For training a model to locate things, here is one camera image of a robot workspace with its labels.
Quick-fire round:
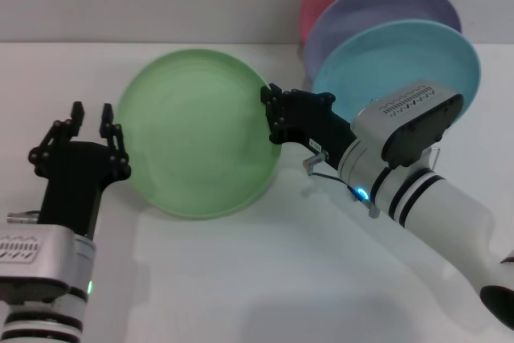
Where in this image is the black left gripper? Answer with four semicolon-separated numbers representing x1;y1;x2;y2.
28;101;132;238

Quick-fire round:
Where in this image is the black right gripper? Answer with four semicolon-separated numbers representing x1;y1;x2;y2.
259;83;355;167

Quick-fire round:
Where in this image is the green plastic plate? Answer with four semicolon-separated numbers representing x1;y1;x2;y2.
116;48;284;222

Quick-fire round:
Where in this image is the pink plastic plate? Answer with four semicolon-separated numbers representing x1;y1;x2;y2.
299;0;446;45

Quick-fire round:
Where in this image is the light blue plastic plate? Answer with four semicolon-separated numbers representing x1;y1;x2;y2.
312;18;482;119

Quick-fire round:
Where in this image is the purple plastic plate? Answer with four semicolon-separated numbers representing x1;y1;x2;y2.
303;0;463;79

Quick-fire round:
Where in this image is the right arm cable with connector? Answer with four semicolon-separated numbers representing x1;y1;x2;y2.
302;149;370;204

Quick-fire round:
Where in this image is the arm cable with connector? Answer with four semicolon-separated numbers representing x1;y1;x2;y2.
6;210;42;224
302;149;370;204

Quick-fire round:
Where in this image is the left arm cable with connector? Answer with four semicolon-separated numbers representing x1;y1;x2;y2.
6;210;42;224

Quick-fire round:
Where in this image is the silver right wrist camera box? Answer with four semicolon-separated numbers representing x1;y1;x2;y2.
351;79;465;169

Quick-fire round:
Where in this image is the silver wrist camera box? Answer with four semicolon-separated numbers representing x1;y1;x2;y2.
0;224;77;302
351;79;465;169

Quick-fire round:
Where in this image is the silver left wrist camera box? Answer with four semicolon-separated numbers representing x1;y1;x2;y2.
0;224;77;302

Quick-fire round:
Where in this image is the silver wire plate rack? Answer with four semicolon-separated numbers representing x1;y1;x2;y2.
367;96;442;174

